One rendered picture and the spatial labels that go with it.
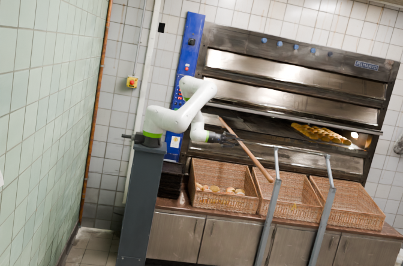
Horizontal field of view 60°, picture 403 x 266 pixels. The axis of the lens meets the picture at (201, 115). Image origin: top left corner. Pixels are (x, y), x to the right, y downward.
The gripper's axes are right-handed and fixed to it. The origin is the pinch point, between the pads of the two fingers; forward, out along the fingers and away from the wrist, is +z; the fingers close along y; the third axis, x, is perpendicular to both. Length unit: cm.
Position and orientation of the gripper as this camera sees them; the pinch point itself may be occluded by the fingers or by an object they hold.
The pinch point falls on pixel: (239, 142)
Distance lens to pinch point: 279.1
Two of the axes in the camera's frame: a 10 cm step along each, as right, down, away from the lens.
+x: 1.1, 2.0, -9.7
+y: -2.0, 9.7, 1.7
